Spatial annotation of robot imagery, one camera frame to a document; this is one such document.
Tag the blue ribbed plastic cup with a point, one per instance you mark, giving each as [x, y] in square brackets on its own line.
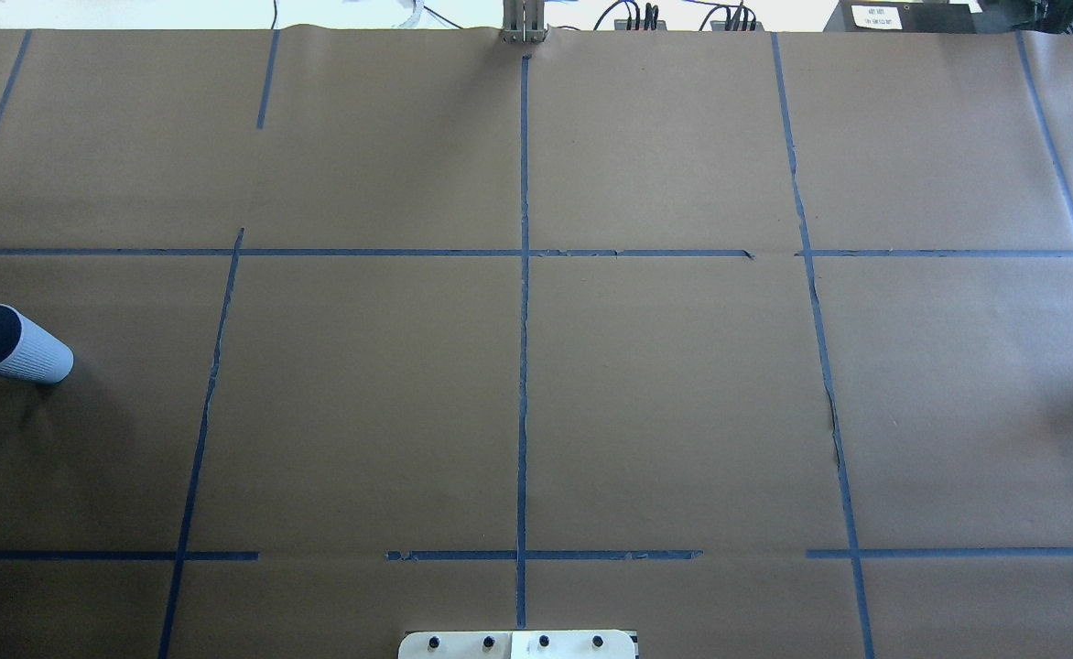
[30, 353]

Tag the white mounting pillar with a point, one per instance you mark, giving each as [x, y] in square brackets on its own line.
[589, 643]

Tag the black power box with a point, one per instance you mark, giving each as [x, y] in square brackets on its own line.
[919, 17]

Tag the aluminium frame post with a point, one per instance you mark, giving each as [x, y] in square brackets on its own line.
[524, 21]

